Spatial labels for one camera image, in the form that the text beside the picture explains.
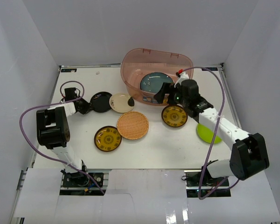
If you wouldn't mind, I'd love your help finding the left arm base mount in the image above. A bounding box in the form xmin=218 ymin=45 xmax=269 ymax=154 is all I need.
xmin=59 ymin=172 xmax=108 ymax=196

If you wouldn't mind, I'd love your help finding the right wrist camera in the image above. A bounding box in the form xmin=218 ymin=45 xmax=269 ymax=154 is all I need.
xmin=174 ymin=70 xmax=190 ymax=88

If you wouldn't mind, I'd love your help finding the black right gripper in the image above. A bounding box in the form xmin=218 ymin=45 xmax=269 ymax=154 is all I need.
xmin=154 ymin=83 xmax=189 ymax=108

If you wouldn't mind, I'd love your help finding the lime green plate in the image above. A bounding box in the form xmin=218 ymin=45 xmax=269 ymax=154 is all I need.
xmin=196 ymin=124 xmax=214 ymax=144

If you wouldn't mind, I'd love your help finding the yellow patterned plate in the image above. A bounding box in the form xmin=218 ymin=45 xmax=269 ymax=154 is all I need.
xmin=94 ymin=126 xmax=122 ymax=152
xmin=161 ymin=105 xmax=188 ymax=128

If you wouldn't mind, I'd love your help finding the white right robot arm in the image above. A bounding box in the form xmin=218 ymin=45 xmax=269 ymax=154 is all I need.
xmin=154 ymin=79 xmax=270 ymax=186

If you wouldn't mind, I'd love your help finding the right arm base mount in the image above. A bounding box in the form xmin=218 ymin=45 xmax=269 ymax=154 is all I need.
xmin=181 ymin=170 xmax=231 ymax=198

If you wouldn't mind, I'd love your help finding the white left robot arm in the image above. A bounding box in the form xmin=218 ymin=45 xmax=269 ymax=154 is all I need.
xmin=36 ymin=87 xmax=91 ymax=186

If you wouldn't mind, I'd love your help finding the woven bamboo tray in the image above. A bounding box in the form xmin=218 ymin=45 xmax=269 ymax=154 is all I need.
xmin=117 ymin=111 xmax=149 ymax=140

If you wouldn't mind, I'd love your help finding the pink translucent plastic bin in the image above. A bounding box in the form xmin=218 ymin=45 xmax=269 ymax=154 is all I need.
xmin=120 ymin=48 xmax=193 ymax=106

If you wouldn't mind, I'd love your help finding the cream plate with black spot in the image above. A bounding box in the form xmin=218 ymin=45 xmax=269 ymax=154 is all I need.
xmin=109 ymin=93 xmax=135 ymax=113

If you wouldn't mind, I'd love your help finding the blue-grey glazed plate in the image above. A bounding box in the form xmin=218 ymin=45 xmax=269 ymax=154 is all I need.
xmin=140 ymin=72 xmax=173 ymax=93

